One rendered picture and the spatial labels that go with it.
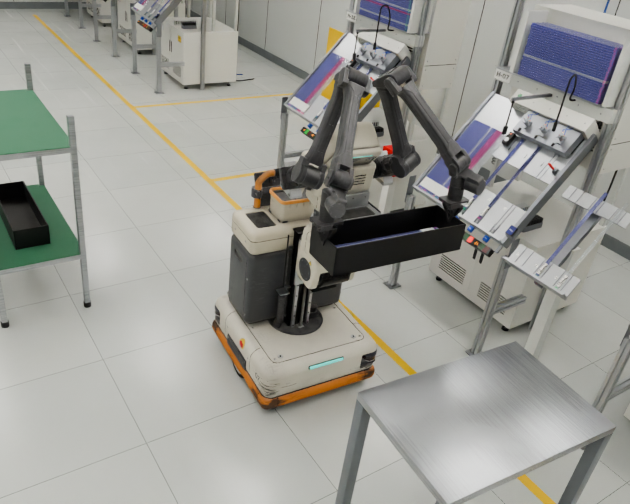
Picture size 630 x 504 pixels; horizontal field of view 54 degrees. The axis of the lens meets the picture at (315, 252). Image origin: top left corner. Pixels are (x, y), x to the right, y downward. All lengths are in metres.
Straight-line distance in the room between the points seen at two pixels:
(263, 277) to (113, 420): 0.93
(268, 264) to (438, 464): 1.34
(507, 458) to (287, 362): 1.23
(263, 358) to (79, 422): 0.86
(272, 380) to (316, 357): 0.24
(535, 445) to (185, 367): 1.82
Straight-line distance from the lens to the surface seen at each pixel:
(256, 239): 2.75
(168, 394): 3.10
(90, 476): 2.82
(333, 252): 2.08
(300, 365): 2.88
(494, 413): 2.10
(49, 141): 3.27
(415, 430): 1.95
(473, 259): 3.85
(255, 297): 2.93
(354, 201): 2.53
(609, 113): 3.40
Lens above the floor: 2.17
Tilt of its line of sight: 31 degrees down
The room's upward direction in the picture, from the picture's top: 8 degrees clockwise
